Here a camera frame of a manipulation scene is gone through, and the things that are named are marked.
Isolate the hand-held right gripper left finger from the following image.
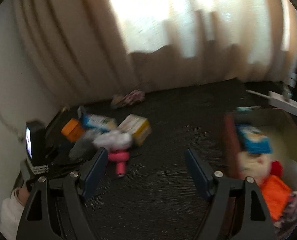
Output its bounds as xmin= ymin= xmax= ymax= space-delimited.
xmin=16 ymin=147 xmax=109 ymax=240

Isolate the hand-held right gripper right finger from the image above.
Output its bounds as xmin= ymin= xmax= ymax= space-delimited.
xmin=184 ymin=147 xmax=278 ymax=240

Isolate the pink knotted toy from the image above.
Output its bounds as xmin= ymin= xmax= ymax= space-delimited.
xmin=107 ymin=149 xmax=129 ymax=178

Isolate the orange box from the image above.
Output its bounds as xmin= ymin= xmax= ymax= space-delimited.
xmin=61 ymin=118 xmax=85 ymax=142

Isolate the white plastic bag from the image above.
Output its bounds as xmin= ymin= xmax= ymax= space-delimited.
xmin=92 ymin=130 xmax=134 ymax=152

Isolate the red tin container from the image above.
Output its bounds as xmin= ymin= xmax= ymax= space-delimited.
xmin=224 ymin=106 xmax=297 ymax=235

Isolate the blue packet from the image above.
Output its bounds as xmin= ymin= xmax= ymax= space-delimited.
xmin=235 ymin=124 xmax=273 ymax=155
xmin=81 ymin=112 xmax=117 ymax=133

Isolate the cream soft toy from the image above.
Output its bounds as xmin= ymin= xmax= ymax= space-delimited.
xmin=239 ymin=152 xmax=274 ymax=180

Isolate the yellow and white box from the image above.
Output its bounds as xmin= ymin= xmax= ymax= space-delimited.
xmin=117 ymin=114 xmax=152 ymax=146

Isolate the red felt ball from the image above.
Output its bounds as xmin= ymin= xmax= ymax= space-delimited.
xmin=271 ymin=160 xmax=283 ymax=177

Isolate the pink rubber cube toy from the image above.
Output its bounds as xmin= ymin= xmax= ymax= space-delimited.
xmin=260 ymin=175 xmax=293 ymax=222

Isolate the leopard print plush toy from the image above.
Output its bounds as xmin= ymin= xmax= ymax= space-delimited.
xmin=280 ymin=191 xmax=297 ymax=229

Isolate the person's left forearm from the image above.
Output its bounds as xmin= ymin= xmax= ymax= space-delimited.
xmin=0 ymin=186 xmax=32 ymax=239

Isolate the grey knotted fabric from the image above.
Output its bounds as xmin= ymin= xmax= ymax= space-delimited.
xmin=110 ymin=94 xmax=125 ymax=109

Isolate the beige patterned curtain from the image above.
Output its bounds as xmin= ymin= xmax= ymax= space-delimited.
xmin=13 ymin=0 xmax=297 ymax=100

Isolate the white power strip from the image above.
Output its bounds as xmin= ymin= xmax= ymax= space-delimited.
xmin=246 ymin=90 xmax=297 ymax=120

